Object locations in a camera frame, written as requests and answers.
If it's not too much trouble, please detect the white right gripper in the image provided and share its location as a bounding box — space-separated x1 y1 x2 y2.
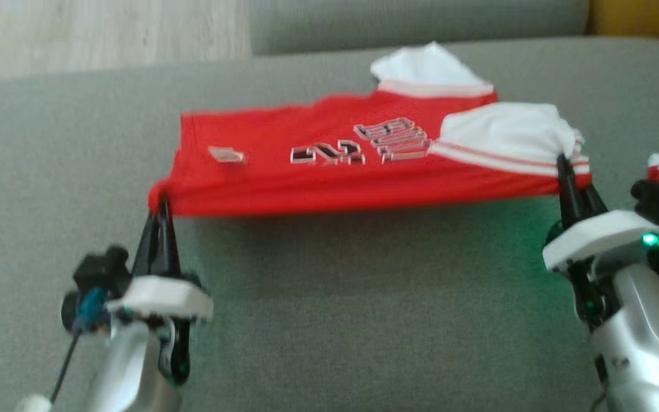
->
542 153 659 331

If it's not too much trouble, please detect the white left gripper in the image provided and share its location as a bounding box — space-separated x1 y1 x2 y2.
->
106 199 215 386

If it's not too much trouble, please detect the red jersey with white sleeves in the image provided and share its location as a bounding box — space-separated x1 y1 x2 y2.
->
148 41 593 219

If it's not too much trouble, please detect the yellow sofa back cushion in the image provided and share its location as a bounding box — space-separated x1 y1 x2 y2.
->
587 0 659 49

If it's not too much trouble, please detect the small grey sofa seat cushion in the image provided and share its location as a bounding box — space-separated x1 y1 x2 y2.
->
248 0 590 56

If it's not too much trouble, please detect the left cable with blue connector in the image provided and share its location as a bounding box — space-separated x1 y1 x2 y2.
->
49 288 108 404

